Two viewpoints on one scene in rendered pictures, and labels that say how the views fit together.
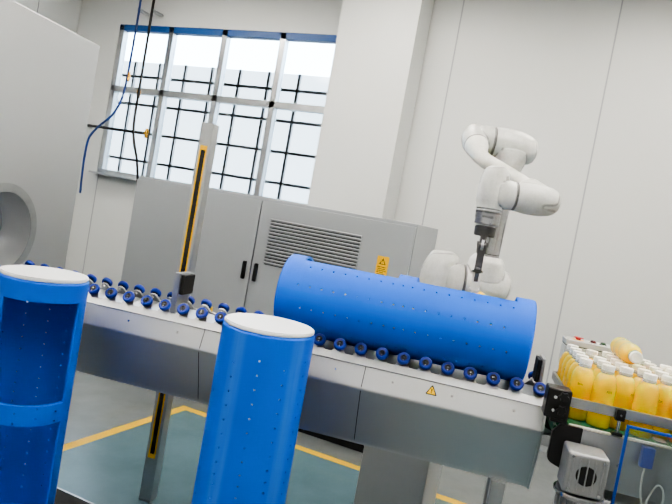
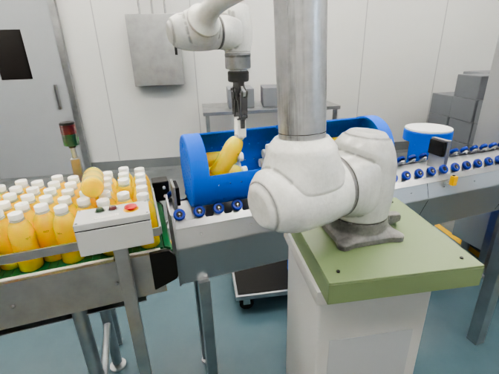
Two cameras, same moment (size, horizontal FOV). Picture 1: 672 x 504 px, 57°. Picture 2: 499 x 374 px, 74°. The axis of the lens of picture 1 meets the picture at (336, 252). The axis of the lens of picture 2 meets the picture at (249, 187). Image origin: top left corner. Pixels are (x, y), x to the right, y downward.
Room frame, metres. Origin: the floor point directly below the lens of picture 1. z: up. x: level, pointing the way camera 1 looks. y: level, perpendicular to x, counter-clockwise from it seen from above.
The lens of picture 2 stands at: (3.28, -1.11, 1.52)
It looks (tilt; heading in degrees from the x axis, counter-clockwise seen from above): 22 degrees down; 149
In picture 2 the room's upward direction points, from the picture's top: 2 degrees counter-clockwise
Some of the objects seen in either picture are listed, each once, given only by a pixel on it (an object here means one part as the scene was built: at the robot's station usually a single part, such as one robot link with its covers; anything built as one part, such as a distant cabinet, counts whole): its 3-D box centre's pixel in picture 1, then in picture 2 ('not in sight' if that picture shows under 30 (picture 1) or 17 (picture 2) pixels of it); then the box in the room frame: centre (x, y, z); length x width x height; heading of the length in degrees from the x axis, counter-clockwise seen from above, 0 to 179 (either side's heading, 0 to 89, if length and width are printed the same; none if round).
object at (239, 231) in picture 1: (263, 302); not in sight; (4.36, 0.44, 0.72); 2.15 x 0.54 x 1.45; 67
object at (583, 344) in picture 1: (589, 355); (116, 226); (2.34, -1.01, 1.05); 0.20 x 0.10 x 0.10; 78
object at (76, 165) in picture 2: not in sight; (99, 261); (1.66, -1.05, 0.55); 0.04 x 0.04 x 1.10; 78
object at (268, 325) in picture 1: (269, 325); not in sight; (1.89, 0.16, 1.03); 0.28 x 0.28 x 0.01
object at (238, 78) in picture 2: (483, 238); (238, 83); (2.21, -0.51, 1.41); 0.08 x 0.07 x 0.09; 168
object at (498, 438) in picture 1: (241, 361); (386, 199); (2.32, 0.28, 0.79); 2.17 x 0.29 x 0.34; 78
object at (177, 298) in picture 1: (183, 292); (437, 153); (2.38, 0.55, 1.00); 0.10 x 0.04 x 0.15; 168
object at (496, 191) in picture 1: (496, 188); (233, 27); (2.21, -0.52, 1.59); 0.13 x 0.11 x 0.16; 91
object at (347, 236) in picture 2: not in sight; (362, 218); (2.75, -0.44, 1.09); 0.22 x 0.18 x 0.06; 72
